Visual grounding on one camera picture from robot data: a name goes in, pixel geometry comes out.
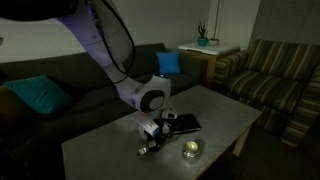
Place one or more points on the window blinds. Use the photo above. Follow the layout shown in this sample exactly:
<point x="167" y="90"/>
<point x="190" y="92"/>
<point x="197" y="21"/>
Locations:
<point x="286" y="20"/>

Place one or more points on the mustard pillow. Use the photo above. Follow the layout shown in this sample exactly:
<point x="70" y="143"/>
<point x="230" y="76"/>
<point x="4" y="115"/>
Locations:
<point x="8" y="106"/>

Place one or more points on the blue pillow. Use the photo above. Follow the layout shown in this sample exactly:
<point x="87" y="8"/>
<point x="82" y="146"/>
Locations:
<point x="168" y="62"/>

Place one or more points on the teal pillow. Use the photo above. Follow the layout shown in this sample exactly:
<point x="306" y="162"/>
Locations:
<point x="40" y="93"/>

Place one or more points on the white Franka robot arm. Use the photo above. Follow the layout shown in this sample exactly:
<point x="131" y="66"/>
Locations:
<point x="100" y="50"/>

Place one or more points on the green spiky plant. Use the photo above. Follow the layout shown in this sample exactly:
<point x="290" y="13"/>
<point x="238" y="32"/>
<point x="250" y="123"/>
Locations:
<point x="202" y="30"/>

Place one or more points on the candle in glass jar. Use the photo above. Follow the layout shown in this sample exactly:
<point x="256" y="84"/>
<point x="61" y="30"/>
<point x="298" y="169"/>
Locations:
<point x="191" y="149"/>

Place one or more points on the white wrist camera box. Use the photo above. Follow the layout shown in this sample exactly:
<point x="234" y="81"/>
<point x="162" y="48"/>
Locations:
<point x="146" y="125"/>

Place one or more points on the small white pot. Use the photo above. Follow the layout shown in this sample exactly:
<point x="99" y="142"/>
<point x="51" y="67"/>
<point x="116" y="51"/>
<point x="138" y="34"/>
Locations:
<point x="214" y="42"/>

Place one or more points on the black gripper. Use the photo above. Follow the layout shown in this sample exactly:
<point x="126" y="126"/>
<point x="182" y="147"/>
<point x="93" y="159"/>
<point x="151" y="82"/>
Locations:
<point x="162" y="130"/>

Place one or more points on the black spiral notebook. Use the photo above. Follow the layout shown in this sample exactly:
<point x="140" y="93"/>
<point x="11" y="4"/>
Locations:
<point x="188" y="122"/>

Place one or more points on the dark patterned sofa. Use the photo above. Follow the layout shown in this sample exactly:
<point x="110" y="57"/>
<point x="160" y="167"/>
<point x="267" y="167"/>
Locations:
<point x="66" y="100"/>

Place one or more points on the wooden side table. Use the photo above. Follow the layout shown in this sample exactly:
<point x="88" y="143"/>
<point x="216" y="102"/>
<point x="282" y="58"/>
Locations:
<point x="206" y="65"/>

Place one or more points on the striped armchair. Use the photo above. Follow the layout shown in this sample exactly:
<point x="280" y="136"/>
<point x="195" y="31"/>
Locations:
<point x="270" y="83"/>

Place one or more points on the teal plant pot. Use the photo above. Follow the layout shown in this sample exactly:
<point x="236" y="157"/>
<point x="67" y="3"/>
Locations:
<point x="202" y="41"/>

